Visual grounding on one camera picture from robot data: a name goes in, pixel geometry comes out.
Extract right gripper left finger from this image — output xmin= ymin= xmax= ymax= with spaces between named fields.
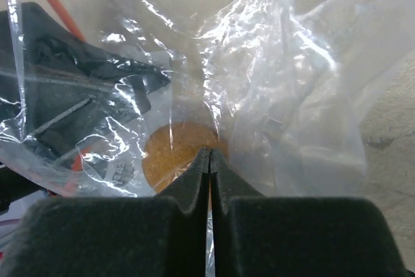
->
xmin=1 ymin=148 xmax=209 ymax=276

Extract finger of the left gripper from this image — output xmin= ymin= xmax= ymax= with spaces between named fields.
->
xmin=1 ymin=2 xmax=170 ymax=161

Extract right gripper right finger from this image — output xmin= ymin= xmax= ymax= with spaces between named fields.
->
xmin=209 ymin=149 xmax=409 ymax=276

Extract clear bag of mushrooms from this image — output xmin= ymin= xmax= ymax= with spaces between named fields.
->
xmin=1 ymin=0 xmax=414 ymax=210

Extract brown fake mushroom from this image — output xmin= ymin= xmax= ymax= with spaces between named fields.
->
xmin=142 ymin=122 xmax=228 ymax=193

